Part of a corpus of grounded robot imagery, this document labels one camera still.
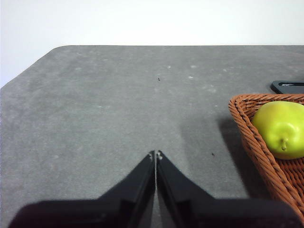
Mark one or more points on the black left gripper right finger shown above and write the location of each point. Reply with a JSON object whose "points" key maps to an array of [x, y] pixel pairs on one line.
{"points": [[213, 213]]}

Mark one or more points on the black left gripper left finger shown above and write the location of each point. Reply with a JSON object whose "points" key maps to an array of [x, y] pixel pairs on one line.
{"points": [[107, 211]]}

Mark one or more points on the brown wicker basket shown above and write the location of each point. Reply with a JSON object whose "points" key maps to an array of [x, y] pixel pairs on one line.
{"points": [[261, 152]]}

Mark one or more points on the green pear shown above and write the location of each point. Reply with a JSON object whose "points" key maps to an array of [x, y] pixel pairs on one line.
{"points": [[280, 126]]}

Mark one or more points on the black flat tray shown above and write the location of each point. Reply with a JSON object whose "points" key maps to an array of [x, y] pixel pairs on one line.
{"points": [[289, 88]]}

